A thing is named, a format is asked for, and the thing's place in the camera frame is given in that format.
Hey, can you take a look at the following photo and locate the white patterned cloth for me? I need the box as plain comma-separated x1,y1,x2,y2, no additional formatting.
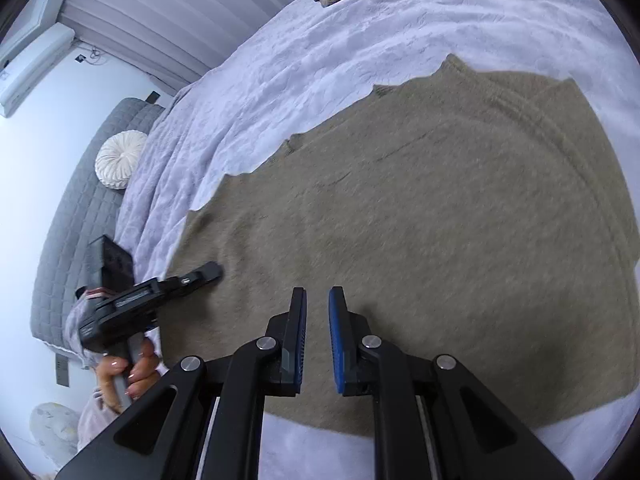
29,402,83,472

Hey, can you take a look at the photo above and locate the white wall air conditioner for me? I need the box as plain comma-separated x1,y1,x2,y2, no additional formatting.
0,26,76,118

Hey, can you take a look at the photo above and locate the lavender quilted bed blanket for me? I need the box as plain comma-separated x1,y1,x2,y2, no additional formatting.
112,0,640,480

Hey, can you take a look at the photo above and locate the person's left hand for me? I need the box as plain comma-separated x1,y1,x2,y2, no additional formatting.
94,339,163,413

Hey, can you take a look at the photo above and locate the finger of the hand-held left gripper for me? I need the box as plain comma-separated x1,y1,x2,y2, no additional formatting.
159,261,224,302

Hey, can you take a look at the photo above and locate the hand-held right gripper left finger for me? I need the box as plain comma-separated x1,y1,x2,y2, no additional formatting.
55,287,308,480

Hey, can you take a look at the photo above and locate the person's left forearm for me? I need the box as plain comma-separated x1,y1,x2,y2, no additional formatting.
75,387,123,455

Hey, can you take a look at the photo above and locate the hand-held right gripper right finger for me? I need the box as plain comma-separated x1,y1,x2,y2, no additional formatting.
327,286,576,480

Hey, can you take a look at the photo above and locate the grey quilted headboard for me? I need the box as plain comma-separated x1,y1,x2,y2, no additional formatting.
31,97,167,361

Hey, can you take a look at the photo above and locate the round white pleated pillow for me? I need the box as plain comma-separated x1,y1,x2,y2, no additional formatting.
95,130,149,190

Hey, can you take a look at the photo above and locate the grey pleated curtain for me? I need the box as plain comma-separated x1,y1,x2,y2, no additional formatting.
59,0,336,93

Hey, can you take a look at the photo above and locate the olive brown knit sweater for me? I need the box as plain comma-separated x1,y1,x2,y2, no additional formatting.
162,53,640,433

